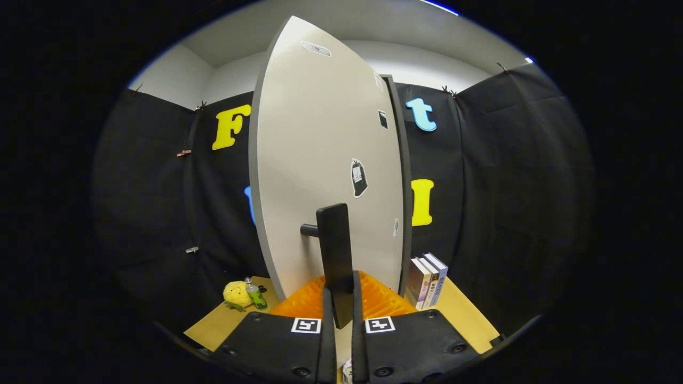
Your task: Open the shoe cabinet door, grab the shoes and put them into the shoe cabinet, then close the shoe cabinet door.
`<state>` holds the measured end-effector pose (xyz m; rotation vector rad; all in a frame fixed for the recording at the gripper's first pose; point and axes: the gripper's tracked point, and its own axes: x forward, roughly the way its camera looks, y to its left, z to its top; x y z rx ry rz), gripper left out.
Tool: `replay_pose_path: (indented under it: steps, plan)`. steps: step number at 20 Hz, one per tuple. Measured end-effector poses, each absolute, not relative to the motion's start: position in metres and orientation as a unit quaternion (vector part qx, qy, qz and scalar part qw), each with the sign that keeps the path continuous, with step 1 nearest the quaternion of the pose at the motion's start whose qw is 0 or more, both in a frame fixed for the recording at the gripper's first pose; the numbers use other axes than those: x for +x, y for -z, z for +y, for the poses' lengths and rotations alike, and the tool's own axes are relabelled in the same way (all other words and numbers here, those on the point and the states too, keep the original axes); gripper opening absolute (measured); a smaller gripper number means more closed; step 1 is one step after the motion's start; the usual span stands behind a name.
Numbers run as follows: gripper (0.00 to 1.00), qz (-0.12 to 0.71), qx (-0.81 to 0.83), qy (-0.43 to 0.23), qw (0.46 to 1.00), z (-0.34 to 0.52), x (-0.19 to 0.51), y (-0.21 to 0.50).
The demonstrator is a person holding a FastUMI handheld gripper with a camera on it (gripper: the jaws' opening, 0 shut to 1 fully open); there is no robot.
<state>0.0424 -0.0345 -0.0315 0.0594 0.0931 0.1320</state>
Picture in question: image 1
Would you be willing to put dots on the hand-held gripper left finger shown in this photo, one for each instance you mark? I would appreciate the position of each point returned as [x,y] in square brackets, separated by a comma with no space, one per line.
[328,346]

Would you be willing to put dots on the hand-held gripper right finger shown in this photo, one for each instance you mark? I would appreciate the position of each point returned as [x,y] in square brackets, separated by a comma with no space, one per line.
[358,352]

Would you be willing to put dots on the grey shoe cabinet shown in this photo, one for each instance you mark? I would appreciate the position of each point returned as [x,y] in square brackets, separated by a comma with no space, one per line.
[406,213]

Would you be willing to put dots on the beige shoe cabinet door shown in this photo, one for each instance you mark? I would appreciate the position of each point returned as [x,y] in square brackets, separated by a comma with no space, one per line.
[309,149]

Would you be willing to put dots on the green bottle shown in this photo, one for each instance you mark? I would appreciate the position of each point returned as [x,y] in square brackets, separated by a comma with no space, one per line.
[256,296]

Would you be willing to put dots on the brown book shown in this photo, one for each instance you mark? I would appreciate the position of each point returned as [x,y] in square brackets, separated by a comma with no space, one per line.
[416,285]

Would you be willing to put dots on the striped spine book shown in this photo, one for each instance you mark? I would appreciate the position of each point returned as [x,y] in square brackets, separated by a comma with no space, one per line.
[432,288]

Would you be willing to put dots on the yellow plush toy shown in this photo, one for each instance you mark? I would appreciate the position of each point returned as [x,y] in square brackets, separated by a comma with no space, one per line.
[236,294]

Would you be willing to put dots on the white book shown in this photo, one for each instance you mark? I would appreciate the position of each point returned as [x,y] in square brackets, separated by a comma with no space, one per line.
[440,277]

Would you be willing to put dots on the black backdrop cloth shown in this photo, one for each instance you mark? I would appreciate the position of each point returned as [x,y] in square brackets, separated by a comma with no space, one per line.
[507,186]

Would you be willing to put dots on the pink cloth clip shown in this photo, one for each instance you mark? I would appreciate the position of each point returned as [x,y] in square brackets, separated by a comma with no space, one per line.
[184,153]

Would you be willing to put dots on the black cloth clip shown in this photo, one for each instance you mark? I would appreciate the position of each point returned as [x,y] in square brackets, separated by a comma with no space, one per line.
[447,91]
[501,67]
[200,105]

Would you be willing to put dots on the long ceiling light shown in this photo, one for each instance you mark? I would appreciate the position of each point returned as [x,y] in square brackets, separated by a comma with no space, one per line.
[438,5]

